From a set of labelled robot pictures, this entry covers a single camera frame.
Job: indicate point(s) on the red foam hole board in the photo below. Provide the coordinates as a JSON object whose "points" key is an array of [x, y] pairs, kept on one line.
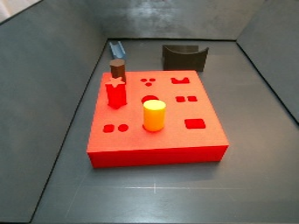
{"points": [[191, 138]]}

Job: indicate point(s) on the black curved fixture block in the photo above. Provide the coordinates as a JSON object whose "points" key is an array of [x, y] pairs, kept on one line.
{"points": [[185, 57]]}

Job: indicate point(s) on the yellow cylinder peg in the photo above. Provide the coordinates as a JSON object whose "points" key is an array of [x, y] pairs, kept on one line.
{"points": [[154, 115]]}

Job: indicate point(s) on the red star prism peg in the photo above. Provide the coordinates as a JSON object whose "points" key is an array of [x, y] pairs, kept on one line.
{"points": [[117, 93]]}

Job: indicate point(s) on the brown hexagonal peg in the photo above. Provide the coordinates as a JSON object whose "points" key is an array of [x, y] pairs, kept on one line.
{"points": [[118, 69]]}

